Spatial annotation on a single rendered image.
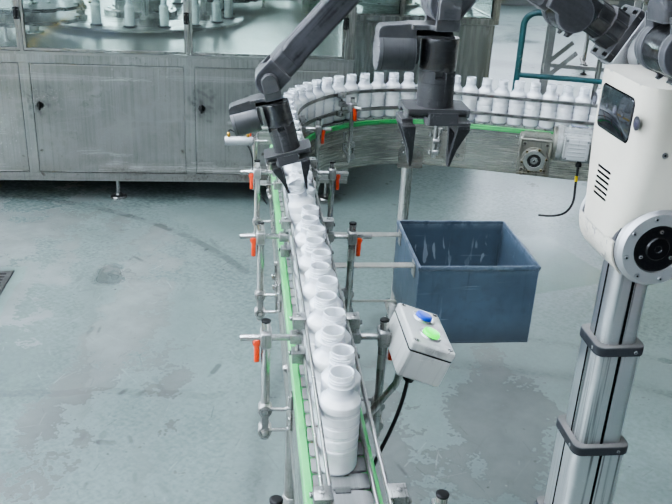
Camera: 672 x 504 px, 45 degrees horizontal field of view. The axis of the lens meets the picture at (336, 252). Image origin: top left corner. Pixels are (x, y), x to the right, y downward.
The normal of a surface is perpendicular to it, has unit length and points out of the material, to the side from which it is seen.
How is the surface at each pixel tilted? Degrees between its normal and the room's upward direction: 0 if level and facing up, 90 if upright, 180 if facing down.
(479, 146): 90
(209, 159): 90
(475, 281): 90
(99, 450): 0
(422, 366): 90
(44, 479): 0
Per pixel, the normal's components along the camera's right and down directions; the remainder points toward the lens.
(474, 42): 0.11, 0.40
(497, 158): -0.21, 0.39
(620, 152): -0.99, 0.00
